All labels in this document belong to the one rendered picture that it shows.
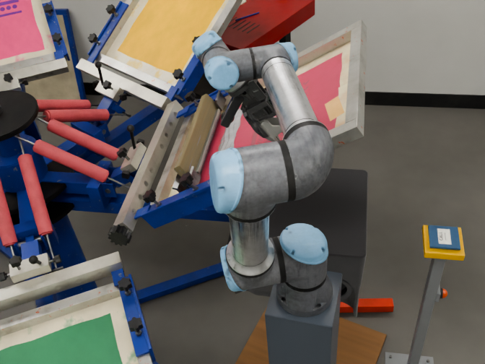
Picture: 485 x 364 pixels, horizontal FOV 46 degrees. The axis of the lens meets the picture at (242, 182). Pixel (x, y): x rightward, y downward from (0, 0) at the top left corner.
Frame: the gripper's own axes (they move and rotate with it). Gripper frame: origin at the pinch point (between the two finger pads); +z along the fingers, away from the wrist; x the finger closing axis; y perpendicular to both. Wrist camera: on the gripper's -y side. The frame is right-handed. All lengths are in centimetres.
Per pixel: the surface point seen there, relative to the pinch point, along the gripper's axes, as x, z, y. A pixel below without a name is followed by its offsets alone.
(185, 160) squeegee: 11.0, 0.0, -36.9
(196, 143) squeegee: 21.7, 1.7, -36.8
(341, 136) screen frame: -2.2, 6.3, 17.8
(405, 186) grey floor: 142, 156, -30
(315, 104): 23.7, 9.0, 5.9
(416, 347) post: 13, 131, -18
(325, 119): 13.2, 9.0, 10.0
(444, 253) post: 9, 74, 18
